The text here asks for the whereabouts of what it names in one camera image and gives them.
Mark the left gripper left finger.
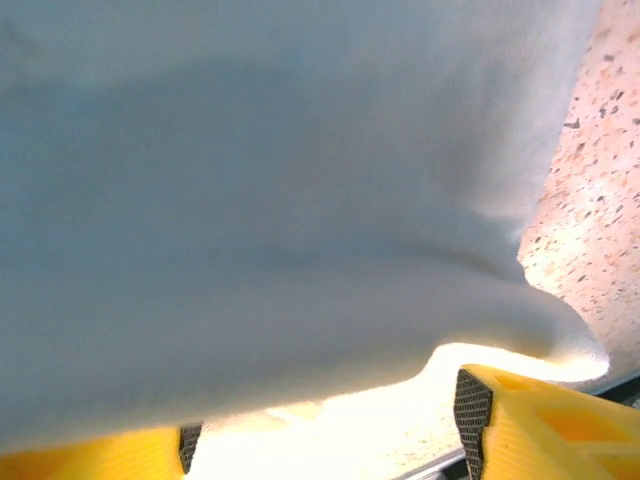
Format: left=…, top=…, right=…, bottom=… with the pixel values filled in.
left=0, top=422, right=204, bottom=480

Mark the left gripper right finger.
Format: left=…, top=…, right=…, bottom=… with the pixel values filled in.
left=453, top=363, right=640, bottom=480

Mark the white t-shirt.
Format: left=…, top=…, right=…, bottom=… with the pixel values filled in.
left=0, top=0, right=612, bottom=451

